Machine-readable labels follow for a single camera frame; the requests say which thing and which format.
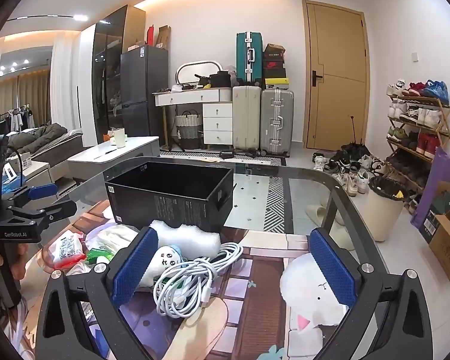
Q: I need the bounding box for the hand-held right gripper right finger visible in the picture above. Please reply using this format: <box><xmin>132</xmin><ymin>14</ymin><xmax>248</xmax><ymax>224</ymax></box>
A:
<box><xmin>309</xmin><ymin>228</ymin><xmax>450</xmax><ymax>360</ymax></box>

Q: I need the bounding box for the oval white mirror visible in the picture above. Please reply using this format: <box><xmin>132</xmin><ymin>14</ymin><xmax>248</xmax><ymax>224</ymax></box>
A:
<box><xmin>175</xmin><ymin>59</ymin><xmax>224</xmax><ymax>87</ymax></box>

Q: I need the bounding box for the white nightstand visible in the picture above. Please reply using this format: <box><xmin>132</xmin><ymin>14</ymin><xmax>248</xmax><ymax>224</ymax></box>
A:
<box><xmin>20</xmin><ymin>159</ymin><xmax>55</xmax><ymax>196</ymax></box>

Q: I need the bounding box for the red white packet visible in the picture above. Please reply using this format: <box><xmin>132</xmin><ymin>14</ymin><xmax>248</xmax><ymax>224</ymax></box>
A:
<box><xmin>49</xmin><ymin>232</ymin><xmax>87</xmax><ymax>270</ymax></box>

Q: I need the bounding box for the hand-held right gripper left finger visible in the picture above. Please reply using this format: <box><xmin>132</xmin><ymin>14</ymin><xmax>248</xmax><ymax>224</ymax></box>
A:
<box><xmin>35</xmin><ymin>227</ymin><xmax>162</xmax><ymax>360</ymax></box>

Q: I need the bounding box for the white plush toy blue hat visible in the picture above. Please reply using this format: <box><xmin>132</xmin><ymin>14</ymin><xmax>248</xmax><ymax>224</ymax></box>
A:
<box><xmin>137</xmin><ymin>245</ymin><xmax>184</xmax><ymax>289</ymax></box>

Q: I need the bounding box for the dark green coat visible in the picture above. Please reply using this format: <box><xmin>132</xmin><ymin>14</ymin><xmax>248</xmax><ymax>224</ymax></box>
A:
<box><xmin>13</xmin><ymin>124</ymin><xmax>68</xmax><ymax>154</ymax></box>

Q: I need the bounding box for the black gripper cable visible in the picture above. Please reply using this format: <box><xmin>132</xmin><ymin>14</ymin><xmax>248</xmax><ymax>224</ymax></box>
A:
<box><xmin>7</xmin><ymin>151</ymin><xmax>27</xmax><ymax>188</ymax></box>

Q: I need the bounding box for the beige curtain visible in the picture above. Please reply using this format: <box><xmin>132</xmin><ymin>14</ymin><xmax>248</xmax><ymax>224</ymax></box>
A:
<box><xmin>0</xmin><ymin>71</ymin><xmax>53</xmax><ymax>128</ymax></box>

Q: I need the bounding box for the cream trash bin black liner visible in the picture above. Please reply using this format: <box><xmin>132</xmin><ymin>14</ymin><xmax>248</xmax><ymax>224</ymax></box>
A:
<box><xmin>365</xmin><ymin>176</ymin><xmax>409</xmax><ymax>242</ymax></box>

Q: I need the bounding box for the black umbrella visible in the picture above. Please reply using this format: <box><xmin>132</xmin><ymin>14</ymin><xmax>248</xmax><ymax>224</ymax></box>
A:
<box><xmin>339</xmin><ymin>114</ymin><xmax>374</xmax><ymax>158</ymax></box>

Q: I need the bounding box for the shoe rack with shoes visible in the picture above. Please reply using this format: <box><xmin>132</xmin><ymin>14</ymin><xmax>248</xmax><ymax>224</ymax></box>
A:
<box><xmin>385</xmin><ymin>79</ymin><xmax>450</xmax><ymax>211</ymax></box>

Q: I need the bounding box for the person's left hand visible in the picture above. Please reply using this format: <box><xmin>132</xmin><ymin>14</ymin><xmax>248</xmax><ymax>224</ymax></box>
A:
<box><xmin>0</xmin><ymin>242</ymin><xmax>29</xmax><ymax>293</ymax></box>

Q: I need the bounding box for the dark grey refrigerator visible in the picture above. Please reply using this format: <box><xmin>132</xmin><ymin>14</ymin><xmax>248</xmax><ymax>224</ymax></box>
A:
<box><xmin>120</xmin><ymin>44</ymin><xmax>169</xmax><ymax>147</ymax></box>

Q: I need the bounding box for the plain cream slipper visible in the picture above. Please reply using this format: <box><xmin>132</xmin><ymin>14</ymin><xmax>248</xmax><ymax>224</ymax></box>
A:
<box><xmin>324</xmin><ymin>214</ymin><xmax>356</xmax><ymax>251</ymax></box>
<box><xmin>304</xmin><ymin>202</ymin><xmax>330</xmax><ymax>221</ymax></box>

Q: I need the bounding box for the white coffee table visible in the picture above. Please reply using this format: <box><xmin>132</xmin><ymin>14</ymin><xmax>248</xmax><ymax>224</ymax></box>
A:
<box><xmin>67</xmin><ymin>136</ymin><xmax>161</xmax><ymax>181</ymax></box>

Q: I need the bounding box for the woven laundry basket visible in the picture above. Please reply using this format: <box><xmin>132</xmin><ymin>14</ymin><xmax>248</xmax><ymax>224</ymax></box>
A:
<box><xmin>174</xmin><ymin>110</ymin><xmax>204</xmax><ymax>150</ymax></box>

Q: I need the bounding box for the teal suitcase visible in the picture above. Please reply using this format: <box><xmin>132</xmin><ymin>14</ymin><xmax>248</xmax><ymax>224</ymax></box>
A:
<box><xmin>235</xmin><ymin>32</ymin><xmax>265</xmax><ymax>85</ymax></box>

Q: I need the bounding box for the yellow black shoebox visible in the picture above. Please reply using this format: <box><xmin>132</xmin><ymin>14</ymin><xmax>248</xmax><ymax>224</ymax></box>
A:
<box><xmin>264</xmin><ymin>77</ymin><xmax>289</xmax><ymax>90</ymax></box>

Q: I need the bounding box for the black cardboard box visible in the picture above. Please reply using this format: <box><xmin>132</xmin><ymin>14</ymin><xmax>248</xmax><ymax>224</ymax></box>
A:
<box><xmin>104</xmin><ymin>160</ymin><xmax>236</xmax><ymax>233</ymax></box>

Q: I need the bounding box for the tan wooden door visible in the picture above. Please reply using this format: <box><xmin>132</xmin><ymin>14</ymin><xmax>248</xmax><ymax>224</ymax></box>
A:
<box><xmin>302</xmin><ymin>0</ymin><xmax>372</xmax><ymax>151</ymax></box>

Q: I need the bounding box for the grey bed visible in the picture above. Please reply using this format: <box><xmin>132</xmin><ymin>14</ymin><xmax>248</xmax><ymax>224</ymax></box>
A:
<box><xmin>7</xmin><ymin>124</ymin><xmax>84</xmax><ymax>167</ymax></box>

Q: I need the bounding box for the red black shoebox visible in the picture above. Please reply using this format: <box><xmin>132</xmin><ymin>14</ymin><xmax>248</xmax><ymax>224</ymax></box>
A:
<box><xmin>263</xmin><ymin>60</ymin><xmax>285</xmax><ymax>79</ymax></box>

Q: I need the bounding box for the open black shoebox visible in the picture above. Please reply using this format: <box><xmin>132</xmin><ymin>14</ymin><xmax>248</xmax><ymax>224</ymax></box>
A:
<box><xmin>263</xmin><ymin>43</ymin><xmax>286</xmax><ymax>62</ymax></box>

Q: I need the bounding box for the dark green box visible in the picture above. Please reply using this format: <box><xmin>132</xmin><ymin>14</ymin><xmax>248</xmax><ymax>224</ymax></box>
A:
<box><xmin>420</xmin><ymin>191</ymin><xmax>450</xmax><ymax>244</ymax></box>

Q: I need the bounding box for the printed table mat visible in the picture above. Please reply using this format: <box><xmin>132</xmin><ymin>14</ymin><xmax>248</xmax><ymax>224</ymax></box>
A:
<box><xmin>22</xmin><ymin>199</ymin><xmax>357</xmax><ymax>360</ymax></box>

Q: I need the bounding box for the flat brown cardboard box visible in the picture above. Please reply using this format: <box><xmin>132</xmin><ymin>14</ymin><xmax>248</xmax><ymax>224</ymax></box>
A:
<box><xmin>157</xmin><ymin>25</ymin><xmax>172</xmax><ymax>49</ymax></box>

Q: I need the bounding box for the pale green cup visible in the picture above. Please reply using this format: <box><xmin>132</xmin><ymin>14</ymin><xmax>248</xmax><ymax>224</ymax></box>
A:
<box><xmin>110</xmin><ymin>127</ymin><xmax>127</xmax><ymax>148</ymax></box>

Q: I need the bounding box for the clothes rack with garments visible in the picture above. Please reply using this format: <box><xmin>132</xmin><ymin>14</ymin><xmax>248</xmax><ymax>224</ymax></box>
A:
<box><xmin>0</xmin><ymin>103</ymin><xmax>36</xmax><ymax>136</ymax></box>

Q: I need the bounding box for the black elongated appliance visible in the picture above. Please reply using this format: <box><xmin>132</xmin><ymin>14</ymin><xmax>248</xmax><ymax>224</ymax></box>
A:
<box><xmin>219</xmin><ymin>150</ymin><xmax>259</xmax><ymax>159</ymax></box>

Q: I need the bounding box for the green white packet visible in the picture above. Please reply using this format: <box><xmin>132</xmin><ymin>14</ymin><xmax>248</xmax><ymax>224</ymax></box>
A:
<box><xmin>85</xmin><ymin>245</ymin><xmax>115</xmax><ymax>267</ymax></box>

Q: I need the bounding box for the white vanity desk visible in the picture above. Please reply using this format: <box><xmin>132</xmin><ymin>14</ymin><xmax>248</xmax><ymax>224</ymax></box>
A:
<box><xmin>153</xmin><ymin>86</ymin><xmax>234</xmax><ymax>151</ymax></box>

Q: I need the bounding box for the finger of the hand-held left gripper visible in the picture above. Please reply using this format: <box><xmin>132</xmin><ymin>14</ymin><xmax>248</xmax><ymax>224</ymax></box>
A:
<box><xmin>7</xmin><ymin>199</ymin><xmax>78</xmax><ymax>230</ymax></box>
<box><xmin>7</xmin><ymin>182</ymin><xmax>59</xmax><ymax>208</ymax></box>

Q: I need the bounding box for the cream suitcase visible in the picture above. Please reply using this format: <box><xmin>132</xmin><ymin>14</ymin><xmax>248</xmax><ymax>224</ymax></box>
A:
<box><xmin>232</xmin><ymin>84</ymin><xmax>263</xmax><ymax>151</ymax></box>

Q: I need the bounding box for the white bubble wrap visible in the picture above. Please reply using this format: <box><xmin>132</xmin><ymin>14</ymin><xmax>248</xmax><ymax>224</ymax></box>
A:
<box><xmin>149</xmin><ymin>219</ymin><xmax>222</xmax><ymax>261</ymax></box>

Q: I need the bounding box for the pile of scattered shoes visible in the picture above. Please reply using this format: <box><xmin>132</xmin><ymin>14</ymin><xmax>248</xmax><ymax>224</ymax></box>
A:
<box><xmin>311</xmin><ymin>142</ymin><xmax>389</xmax><ymax>197</ymax></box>

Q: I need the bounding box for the black white patterned rug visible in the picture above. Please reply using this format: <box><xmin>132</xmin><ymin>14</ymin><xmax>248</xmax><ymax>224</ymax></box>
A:
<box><xmin>159</xmin><ymin>150</ymin><xmax>297</xmax><ymax>233</ymax></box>

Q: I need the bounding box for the wooden shoe rack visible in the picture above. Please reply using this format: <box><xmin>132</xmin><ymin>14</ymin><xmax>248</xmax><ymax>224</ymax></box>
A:
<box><xmin>384</xmin><ymin>94</ymin><xmax>450</xmax><ymax>196</ymax></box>

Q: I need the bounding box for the silver suitcase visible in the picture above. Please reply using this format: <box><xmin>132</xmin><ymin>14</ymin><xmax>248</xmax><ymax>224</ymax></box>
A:
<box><xmin>260</xmin><ymin>88</ymin><xmax>295</xmax><ymax>158</ymax></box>

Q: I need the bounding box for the white charging cable bundle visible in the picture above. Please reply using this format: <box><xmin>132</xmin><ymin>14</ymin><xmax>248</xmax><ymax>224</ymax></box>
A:
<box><xmin>152</xmin><ymin>242</ymin><xmax>244</xmax><ymax>317</ymax></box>

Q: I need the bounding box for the black bag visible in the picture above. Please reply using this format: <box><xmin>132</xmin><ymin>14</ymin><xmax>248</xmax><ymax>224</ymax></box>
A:
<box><xmin>209</xmin><ymin>70</ymin><xmax>231</xmax><ymax>88</ymax></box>

